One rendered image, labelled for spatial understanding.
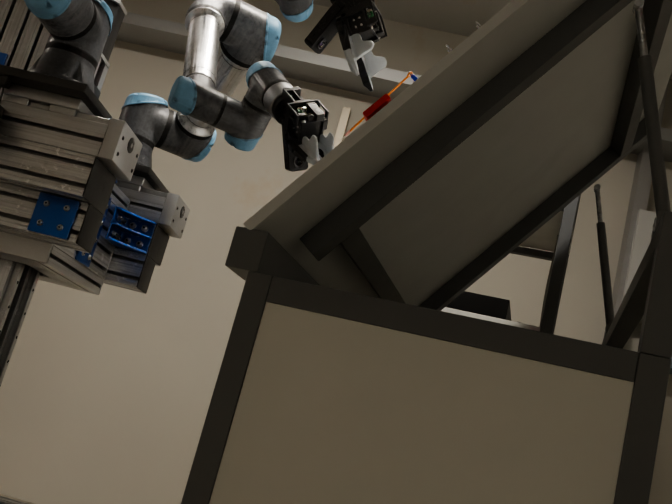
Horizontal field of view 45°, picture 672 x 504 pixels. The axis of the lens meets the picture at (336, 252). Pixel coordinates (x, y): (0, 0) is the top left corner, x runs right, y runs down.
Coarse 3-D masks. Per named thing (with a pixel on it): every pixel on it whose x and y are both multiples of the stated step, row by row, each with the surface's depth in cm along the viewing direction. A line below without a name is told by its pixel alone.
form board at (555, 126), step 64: (512, 0) 125; (576, 0) 135; (448, 64) 124; (576, 64) 157; (384, 128) 126; (512, 128) 161; (576, 128) 188; (320, 192) 129; (448, 192) 166; (512, 192) 194; (384, 256) 171; (448, 256) 200
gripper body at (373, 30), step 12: (348, 0) 164; (360, 0) 162; (372, 0) 161; (348, 12) 161; (360, 12) 160; (372, 12) 161; (336, 24) 161; (348, 24) 161; (360, 24) 160; (372, 24) 161; (372, 36) 164; (384, 36) 165
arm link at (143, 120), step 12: (132, 96) 228; (144, 96) 227; (156, 96) 228; (132, 108) 226; (144, 108) 226; (156, 108) 228; (132, 120) 225; (144, 120) 226; (156, 120) 227; (168, 120) 229; (144, 132) 226; (156, 132) 228; (156, 144) 231
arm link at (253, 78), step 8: (256, 64) 178; (264, 64) 178; (272, 64) 179; (248, 72) 179; (256, 72) 176; (264, 72) 175; (272, 72) 175; (280, 72) 177; (248, 80) 178; (256, 80) 176; (264, 80) 174; (272, 80) 173; (280, 80) 173; (248, 88) 178; (256, 88) 175; (264, 88) 173; (248, 96) 177; (256, 96) 176; (256, 104) 176
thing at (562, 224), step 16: (576, 208) 238; (544, 224) 265; (560, 224) 261; (528, 240) 286; (544, 240) 281; (560, 240) 237; (528, 256) 296; (544, 256) 292; (560, 256) 235; (560, 272) 234; (560, 288) 233; (496, 320) 238; (544, 320) 231
